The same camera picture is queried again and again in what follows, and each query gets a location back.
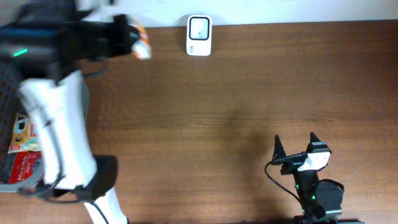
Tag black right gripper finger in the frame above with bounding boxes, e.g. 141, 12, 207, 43
307, 132, 323, 152
272, 135, 286, 161

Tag orange tissue pack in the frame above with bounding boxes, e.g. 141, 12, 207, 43
128, 17, 152, 60

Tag beige snack bag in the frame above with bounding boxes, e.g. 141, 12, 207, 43
8, 113, 41, 154

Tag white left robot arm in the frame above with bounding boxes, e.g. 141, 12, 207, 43
1, 1, 140, 223

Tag white barcode scanner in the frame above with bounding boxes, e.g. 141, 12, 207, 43
186, 15, 213, 57

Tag grey plastic mesh basket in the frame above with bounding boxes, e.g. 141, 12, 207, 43
0, 6, 91, 194

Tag red snack package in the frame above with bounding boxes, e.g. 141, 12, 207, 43
8, 151, 42, 184

